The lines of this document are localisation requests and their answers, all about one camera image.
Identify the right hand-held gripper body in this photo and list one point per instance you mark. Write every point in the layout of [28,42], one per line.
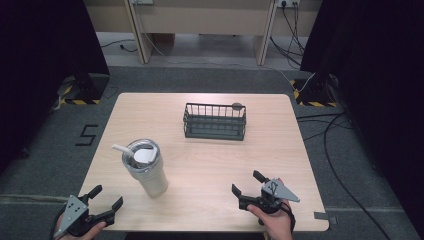
[278,193]

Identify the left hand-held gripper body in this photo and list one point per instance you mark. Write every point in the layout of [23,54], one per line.
[75,210]

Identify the beige tumbler with clear lid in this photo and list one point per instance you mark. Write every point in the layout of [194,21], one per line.
[150,173]

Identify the person's left hand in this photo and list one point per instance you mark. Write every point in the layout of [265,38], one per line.
[90,232]

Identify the person's right hand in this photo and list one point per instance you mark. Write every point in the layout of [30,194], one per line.
[276,225]

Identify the grey tape piece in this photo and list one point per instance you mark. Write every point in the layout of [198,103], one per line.
[325,216]

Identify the round brown tag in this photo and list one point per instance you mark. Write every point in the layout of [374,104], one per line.
[237,106]

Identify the black stand base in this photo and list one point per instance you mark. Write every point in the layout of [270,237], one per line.
[88,88]
[315,91]

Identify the black curtain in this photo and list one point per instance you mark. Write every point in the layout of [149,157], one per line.
[376,83]
[40,66]

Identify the white power strip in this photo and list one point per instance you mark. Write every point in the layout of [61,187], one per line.
[142,1]

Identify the white wall socket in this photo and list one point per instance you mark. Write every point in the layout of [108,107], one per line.
[288,2]

